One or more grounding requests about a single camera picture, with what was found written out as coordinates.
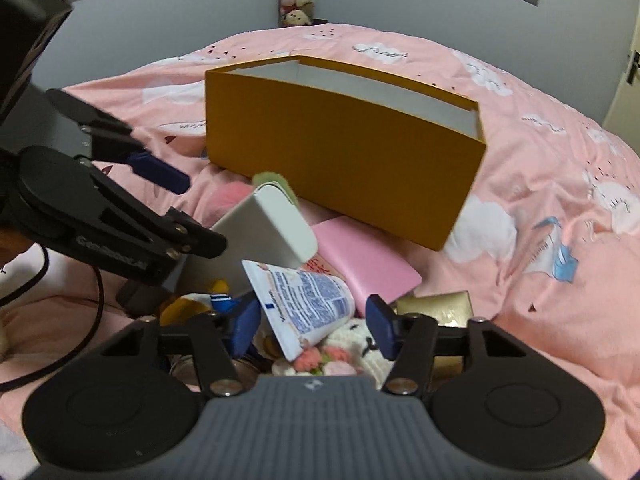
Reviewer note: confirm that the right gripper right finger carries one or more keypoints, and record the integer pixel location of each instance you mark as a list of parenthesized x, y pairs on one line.
[(408, 341)]

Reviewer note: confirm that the pink flat pouch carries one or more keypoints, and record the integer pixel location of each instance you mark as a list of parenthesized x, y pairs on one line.
[(365, 258)]

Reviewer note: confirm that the pink patterned duvet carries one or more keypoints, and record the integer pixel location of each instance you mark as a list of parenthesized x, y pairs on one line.
[(547, 244)]

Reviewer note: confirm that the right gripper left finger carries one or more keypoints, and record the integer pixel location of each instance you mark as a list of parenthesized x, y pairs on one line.
[(219, 338)]

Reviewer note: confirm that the orange cardboard box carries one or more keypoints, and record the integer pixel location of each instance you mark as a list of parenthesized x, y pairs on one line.
[(381, 148)]

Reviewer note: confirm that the crocheted flower bouquet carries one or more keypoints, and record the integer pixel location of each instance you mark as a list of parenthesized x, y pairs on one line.
[(350, 350)]

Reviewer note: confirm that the gold jewelry box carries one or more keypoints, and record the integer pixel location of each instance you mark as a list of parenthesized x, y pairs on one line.
[(453, 309)]

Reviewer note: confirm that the white rectangular box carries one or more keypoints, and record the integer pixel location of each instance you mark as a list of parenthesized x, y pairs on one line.
[(265, 227)]

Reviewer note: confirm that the door with handle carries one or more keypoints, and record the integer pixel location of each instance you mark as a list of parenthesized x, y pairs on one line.
[(623, 118)]

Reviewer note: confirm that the blue yellow duck toy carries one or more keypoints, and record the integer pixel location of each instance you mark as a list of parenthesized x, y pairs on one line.
[(215, 304)]

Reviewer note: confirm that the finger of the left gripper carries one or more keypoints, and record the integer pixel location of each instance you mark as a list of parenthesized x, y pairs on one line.
[(112, 141), (122, 215)]

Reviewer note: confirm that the white cream tube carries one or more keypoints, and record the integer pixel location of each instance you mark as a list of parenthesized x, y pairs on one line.
[(301, 307)]

